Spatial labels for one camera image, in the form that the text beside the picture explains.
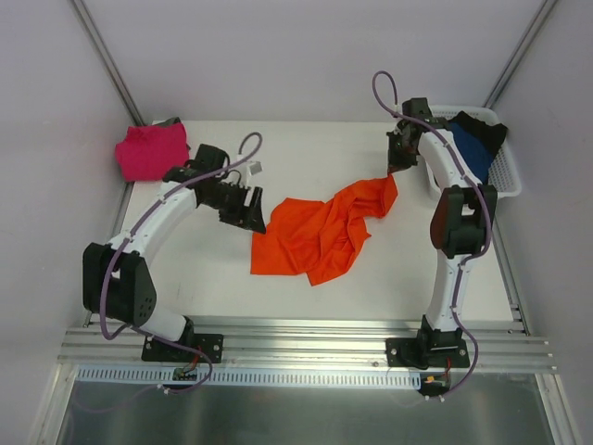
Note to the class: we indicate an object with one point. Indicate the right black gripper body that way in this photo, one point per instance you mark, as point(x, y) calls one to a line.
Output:
point(398, 151)

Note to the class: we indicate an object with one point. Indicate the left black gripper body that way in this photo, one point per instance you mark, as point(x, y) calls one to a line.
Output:
point(246, 209)

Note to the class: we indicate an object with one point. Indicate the orange t shirt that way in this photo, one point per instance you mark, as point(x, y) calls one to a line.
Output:
point(321, 239)

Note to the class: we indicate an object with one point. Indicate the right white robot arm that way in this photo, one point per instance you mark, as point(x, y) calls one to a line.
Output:
point(460, 232)

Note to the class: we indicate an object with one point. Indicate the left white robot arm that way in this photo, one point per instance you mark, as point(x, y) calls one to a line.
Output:
point(116, 280)

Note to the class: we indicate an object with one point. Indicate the blue t shirt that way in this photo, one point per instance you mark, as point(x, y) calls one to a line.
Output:
point(474, 153)

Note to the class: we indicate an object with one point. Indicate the black t shirt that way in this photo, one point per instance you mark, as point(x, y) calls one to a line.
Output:
point(491, 137)

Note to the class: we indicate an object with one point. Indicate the pink folded t shirt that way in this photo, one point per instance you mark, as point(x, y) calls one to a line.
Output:
point(147, 153)

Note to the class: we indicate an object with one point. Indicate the grey folded t shirt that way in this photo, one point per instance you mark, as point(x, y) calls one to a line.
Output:
point(169, 122)

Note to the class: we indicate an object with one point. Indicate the white plastic basket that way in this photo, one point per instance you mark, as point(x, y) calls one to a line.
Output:
point(503, 173)

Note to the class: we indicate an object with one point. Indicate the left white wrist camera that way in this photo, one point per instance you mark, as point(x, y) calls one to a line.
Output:
point(253, 168)

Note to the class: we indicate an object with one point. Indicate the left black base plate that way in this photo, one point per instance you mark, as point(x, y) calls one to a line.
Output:
point(210, 345)

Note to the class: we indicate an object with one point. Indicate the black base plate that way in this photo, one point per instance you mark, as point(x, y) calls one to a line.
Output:
point(412, 353)
point(210, 345)

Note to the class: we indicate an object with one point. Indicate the white slotted cable duct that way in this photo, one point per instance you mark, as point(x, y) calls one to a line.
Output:
point(226, 376)

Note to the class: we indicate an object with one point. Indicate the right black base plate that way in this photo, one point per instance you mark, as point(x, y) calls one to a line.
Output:
point(412, 353)

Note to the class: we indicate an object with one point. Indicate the aluminium mounting rail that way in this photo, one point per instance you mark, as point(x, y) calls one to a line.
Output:
point(318, 344)

